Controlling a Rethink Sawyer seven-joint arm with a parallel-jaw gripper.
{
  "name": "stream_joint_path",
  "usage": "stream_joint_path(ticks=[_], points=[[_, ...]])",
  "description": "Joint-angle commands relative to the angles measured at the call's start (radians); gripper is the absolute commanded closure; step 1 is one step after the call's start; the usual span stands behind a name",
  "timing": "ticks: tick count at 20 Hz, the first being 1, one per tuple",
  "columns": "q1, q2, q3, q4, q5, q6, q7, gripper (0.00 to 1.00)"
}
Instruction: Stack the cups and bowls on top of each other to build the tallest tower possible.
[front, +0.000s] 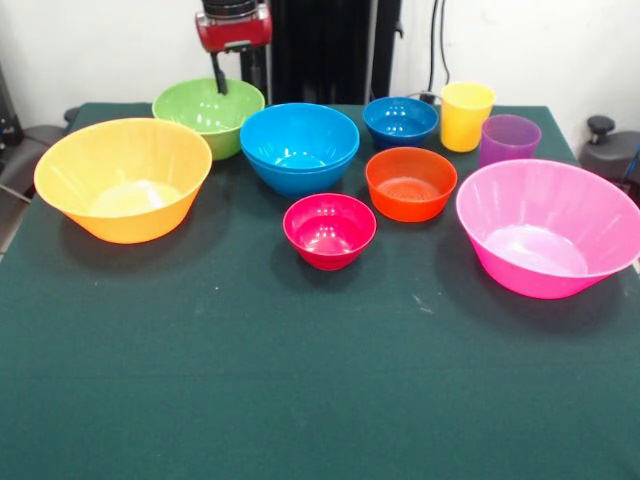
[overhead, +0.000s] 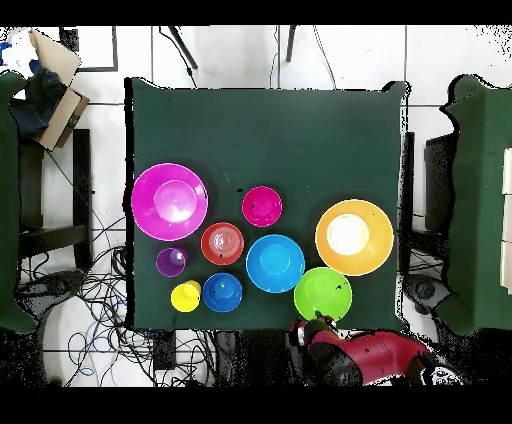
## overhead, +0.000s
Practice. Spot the green bowl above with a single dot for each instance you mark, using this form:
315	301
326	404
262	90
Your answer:
323	294

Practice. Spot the light blue bowl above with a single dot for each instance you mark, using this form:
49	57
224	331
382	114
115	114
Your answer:
274	262

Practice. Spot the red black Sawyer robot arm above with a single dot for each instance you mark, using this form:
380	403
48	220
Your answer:
372	356

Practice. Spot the white box stack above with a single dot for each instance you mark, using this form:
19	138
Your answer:
508	220

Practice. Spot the large orange bowl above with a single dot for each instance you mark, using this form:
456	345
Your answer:
372	256

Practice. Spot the small dark blue bowl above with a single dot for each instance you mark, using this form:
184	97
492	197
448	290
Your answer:
223	292

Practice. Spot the grey base with black knob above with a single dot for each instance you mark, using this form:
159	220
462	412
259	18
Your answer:
426	290
56	286

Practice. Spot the small red-orange bowl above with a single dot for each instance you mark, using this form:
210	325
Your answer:
222	244

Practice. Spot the yellow cup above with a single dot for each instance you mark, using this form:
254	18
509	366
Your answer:
185	296

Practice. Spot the small crimson bowl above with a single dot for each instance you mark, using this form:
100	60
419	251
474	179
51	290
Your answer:
262	206

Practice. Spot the black power brick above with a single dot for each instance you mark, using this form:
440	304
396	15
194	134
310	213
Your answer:
164	352

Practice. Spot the purple cup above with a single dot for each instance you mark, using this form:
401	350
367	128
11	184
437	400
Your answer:
171	262

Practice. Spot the large pink bowl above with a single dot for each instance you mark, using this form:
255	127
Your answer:
169	202

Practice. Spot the dark green table cloth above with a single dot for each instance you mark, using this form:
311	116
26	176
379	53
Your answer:
260	132

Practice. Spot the green cloth side table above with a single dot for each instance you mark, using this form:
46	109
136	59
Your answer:
480	200
8	200

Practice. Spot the black tripod leg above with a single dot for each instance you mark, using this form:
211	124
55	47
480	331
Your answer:
184	48
290	44

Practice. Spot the cardboard box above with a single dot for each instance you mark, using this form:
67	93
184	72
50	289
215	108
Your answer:
60	116

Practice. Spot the dark blue cloth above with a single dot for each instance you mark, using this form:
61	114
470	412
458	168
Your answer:
36	104

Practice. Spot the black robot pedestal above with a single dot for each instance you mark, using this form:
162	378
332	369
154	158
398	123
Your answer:
256	360

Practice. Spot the black rectangular frame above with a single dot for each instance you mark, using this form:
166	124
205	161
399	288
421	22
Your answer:
115	52

